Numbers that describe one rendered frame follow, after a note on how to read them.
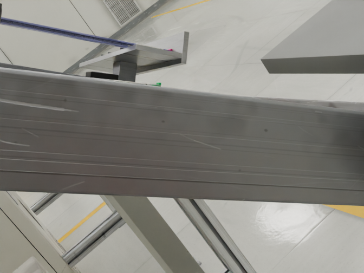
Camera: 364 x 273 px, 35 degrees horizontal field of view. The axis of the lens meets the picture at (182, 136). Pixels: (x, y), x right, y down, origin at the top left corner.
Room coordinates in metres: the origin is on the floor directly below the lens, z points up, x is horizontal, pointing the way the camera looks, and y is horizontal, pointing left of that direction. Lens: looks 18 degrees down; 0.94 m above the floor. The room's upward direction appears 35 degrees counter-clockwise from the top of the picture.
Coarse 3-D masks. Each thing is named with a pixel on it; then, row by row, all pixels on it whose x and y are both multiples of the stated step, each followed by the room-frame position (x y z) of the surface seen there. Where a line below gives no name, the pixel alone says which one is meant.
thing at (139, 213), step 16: (128, 208) 1.16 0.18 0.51; (144, 208) 1.18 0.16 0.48; (128, 224) 1.20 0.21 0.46; (144, 224) 1.17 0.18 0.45; (160, 224) 1.18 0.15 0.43; (144, 240) 1.18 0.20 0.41; (160, 240) 1.17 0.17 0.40; (176, 240) 1.18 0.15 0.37; (160, 256) 1.16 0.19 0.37; (176, 256) 1.17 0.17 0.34; (192, 256) 1.18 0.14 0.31; (176, 272) 1.16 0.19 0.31; (192, 272) 1.17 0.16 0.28
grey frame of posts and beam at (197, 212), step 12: (180, 204) 1.03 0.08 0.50; (192, 204) 1.03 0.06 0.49; (204, 204) 1.02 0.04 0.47; (192, 216) 1.01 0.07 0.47; (204, 216) 1.03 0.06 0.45; (204, 228) 1.02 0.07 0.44; (216, 228) 1.02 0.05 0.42; (216, 240) 1.02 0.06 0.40; (228, 240) 1.02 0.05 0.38; (216, 252) 1.03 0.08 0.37; (228, 252) 1.03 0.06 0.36; (240, 252) 1.02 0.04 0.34; (228, 264) 1.01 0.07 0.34; (240, 264) 1.03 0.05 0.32
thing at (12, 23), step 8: (8, 24) 1.09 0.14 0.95; (16, 24) 1.09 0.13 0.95; (24, 24) 1.09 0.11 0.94; (32, 24) 1.10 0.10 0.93; (48, 32) 1.11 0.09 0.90; (56, 32) 1.11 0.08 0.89; (64, 32) 1.11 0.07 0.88; (72, 32) 1.12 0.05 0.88; (80, 32) 1.12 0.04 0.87; (88, 40) 1.13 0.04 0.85; (96, 40) 1.13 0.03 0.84; (104, 40) 1.13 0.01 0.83; (112, 40) 1.14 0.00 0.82
